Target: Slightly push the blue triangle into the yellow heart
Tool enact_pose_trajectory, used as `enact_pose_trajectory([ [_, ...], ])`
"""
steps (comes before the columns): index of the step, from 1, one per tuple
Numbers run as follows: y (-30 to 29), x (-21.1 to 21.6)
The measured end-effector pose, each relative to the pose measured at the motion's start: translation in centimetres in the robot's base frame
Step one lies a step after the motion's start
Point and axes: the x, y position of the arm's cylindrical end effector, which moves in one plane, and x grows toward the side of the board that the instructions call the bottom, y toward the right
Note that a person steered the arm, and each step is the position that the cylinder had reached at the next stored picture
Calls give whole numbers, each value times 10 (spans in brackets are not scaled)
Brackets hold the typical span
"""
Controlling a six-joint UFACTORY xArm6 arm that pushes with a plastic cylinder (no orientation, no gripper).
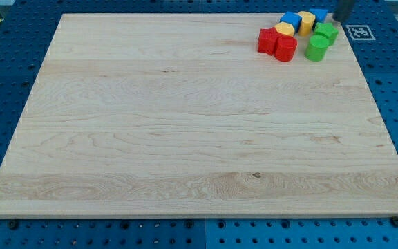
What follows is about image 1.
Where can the blue triangle block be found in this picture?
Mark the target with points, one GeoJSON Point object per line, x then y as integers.
{"type": "Point", "coordinates": [319, 13]}

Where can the yellow heart block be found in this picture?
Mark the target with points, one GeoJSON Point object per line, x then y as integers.
{"type": "Point", "coordinates": [306, 24]}

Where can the large light wooden board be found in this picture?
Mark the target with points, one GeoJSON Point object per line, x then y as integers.
{"type": "Point", "coordinates": [179, 116]}

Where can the red star block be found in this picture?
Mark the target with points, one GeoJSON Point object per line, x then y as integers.
{"type": "Point", "coordinates": [267, 40]}

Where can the red cylinder block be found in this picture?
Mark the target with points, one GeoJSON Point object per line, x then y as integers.
{"type": "Point", "coordinates": [285, 48]}

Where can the yellow hexagon block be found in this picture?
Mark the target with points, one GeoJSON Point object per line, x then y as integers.
{"type": "Point", "coordinates": [285, 28]}

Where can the green cylinder block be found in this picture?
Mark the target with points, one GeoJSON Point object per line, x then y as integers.
{"type": "Point", "coordinates": [316, 48]}

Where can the blue cube block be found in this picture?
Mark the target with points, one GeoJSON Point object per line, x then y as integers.
{"type": "Point", "coordinates": [292, 18]}

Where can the green star block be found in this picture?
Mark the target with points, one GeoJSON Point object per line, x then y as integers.
{"type": "Point", "coordinates": [326, 30]}

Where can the white fiducial marker tag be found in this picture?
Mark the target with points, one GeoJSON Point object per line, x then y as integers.
{"type": "Point", "coordinates": [360, 32]}

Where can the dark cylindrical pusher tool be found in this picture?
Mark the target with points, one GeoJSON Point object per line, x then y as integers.
{"type": "Point", "coordinates": [343, 10]}

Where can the black bolt front left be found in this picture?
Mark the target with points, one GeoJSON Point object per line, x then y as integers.
{"type": "Point", "coordinates": [13, 224]}

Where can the black bolt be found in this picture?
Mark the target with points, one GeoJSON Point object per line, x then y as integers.
{"type": "Point", "coordinates": [394, 221]}
{"type": "Point", "coordinates": [13, 224]}

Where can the black bolt front right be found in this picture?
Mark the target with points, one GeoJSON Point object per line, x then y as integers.
{"type": "Point", "coordinates": [394, 221]}

